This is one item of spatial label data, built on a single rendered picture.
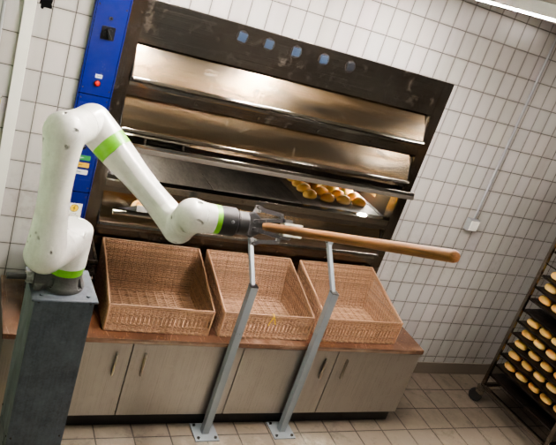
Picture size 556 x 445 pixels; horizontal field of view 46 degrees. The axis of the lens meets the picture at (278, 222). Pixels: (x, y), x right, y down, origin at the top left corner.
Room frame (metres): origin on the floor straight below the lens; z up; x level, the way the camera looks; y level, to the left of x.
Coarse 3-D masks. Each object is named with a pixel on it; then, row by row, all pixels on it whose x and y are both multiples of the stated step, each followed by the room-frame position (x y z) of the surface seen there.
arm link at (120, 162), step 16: (128, 144) 1.97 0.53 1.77; (112, 160) 1.93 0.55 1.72; (128, 160) 1.94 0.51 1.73; (128, 176) 1.93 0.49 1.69; (144, 176) 1.95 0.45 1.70; (144, 192) 1.93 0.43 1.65; (160, 192) 1.94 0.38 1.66; (160, 208) 1.92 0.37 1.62; (160, 224) 1.92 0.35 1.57; (176, 240) 1.91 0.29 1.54
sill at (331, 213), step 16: (112, 176) 3.19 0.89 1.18; (176, 192) 3.33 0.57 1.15; (192, 192) 3.37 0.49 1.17; (208, 192) 3.42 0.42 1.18; (224, 192) 3.51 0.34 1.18; (272, 208) 3.61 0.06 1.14; (288, 208) 3.66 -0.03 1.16; (304, 208) 3.72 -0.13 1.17; (320, 208) 3.80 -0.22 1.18; (384, 224) 4.01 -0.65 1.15
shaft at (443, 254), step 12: (264, 228) 2.18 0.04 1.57; (276, 228) 2.10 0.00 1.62; (288, 228) 2.04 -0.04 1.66; (300, 228) 1.98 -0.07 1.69; (324, 240) 1.85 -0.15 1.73; (336, 240) 1.78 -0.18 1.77; (348, 240) 1.73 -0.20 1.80; (360, 240) 1.68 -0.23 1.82; (372, 240) 1.64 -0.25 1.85; (384, 240) 1.61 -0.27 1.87; (396, 252) 1.55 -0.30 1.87; (408, 252) 1.51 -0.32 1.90; (420, 252) 1.47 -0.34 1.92; (432, 252) 1.43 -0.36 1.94; (444, 252) 1.41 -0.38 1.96; (456, 252) 1.39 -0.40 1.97
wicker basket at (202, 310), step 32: (128, 256) 3.19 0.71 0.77; (160, 256) 3.28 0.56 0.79; (192, 256) 3.37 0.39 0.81; (96, 288) 3.03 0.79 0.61; (128, 288) 3.17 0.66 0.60; (160, 288) 3.25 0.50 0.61; (192, 288) 3.32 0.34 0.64; (128, 320) 2.79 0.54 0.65; (160, 320) 2.86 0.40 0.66; (192, 320) 2.94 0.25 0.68
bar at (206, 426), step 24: (144, 216) 2.88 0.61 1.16; (240, 312) 2.97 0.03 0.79; (240, 336) 2.96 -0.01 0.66; (312, 336) 3.21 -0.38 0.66; (312, 360) 3.20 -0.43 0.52; (216, 384) 2.97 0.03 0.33; (216, 408) 2.96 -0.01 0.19; (288, 408) 3.18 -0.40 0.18; (192, 432) 2.94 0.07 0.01; (288, 432) 3.21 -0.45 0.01
